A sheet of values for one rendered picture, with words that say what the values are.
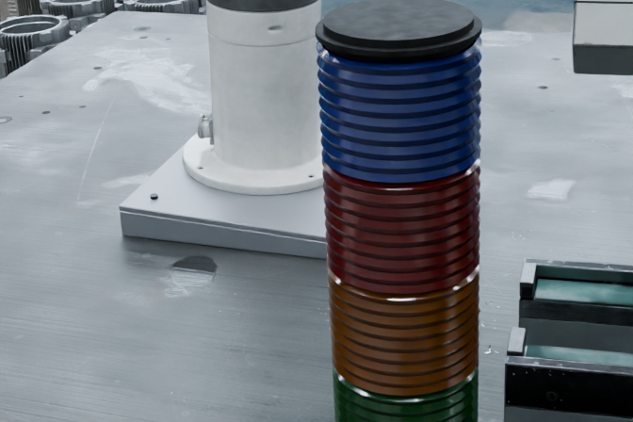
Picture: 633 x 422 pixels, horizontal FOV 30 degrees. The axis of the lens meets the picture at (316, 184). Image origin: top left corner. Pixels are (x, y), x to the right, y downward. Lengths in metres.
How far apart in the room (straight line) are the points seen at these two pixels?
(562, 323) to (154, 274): 0.45
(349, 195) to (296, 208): 0.77
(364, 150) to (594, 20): 0.56
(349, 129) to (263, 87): 0.79
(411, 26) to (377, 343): 0.12
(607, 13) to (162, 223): 0.50
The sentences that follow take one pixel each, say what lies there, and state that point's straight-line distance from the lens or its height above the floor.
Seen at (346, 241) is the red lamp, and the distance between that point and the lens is 0.44.
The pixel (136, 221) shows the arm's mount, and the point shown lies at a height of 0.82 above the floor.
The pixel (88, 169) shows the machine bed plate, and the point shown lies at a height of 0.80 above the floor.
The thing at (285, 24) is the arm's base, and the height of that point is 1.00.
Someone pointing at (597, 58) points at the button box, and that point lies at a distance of 0.98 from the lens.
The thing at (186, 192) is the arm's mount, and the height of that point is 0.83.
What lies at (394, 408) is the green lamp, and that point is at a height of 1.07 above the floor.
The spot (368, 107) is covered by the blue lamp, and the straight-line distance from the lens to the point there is 0.41.
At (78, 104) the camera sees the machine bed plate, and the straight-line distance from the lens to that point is 1.63.
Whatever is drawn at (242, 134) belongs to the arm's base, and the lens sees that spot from 1.24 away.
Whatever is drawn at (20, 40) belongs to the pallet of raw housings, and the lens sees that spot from 2.88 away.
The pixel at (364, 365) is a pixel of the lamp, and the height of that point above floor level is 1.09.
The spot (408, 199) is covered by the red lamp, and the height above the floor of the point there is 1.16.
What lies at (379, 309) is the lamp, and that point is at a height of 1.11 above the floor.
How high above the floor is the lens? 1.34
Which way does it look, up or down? 24 degrees down
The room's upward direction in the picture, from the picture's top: 3 degrees counter-clockwise
